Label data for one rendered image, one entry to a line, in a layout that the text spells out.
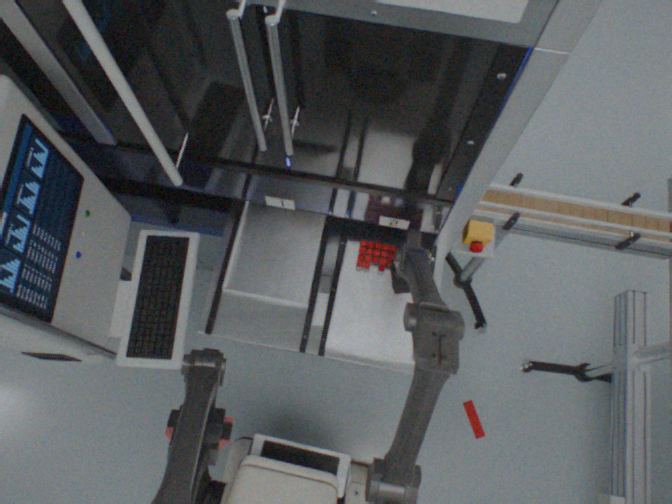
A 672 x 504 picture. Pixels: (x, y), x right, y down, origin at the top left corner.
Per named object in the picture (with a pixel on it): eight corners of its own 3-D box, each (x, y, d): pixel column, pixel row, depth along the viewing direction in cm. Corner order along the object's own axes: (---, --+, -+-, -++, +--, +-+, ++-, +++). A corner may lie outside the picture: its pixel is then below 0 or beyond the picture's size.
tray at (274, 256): (250, 191, 178) (248, 187, 175) (328, 205, 177) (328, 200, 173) (224, 291, 167) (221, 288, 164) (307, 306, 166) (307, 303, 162)
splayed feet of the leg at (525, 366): (519, 356, 249) (529, 351, 236) (630, 377, 246) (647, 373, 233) (517, 374, 246) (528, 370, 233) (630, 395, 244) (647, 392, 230)
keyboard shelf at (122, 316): (118, 230, 184) (115, 227, 182) (201, 234, 184) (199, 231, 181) (92, 365, 169) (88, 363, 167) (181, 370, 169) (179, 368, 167)
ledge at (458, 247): (455, 212, 178) (457, 210, 177) (495, 219, 178) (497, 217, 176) (450, 252, 174) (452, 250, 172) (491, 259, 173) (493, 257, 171)
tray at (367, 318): (347, 241, 173) (348, 237, 169) (429, 256, 171) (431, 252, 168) (326, 346, 162) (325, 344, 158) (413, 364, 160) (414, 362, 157)
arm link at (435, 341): (415, 344, 94) (472, 354, 94) (410, 300, 106) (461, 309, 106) (364, 511, 115) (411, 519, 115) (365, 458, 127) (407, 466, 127)
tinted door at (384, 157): (290, 170, 144) (265, -2, 88) (453, 198, 142) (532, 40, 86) (290, 172, 144) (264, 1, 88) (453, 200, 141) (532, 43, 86)
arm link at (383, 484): (371, 524, 114) (396, 529, 114) (381, 485, 111) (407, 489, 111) (370, 492, 123) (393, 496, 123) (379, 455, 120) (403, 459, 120)
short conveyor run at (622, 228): (450, 227, 179) (461, 208, 164) (456, 185, 184) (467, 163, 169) (663, 265, 175) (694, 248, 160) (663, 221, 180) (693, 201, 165)
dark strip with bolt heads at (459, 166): (422, 227, 162) (501, 41, 86) (437, 230, 161) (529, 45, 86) (421, 231, 161) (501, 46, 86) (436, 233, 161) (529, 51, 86)
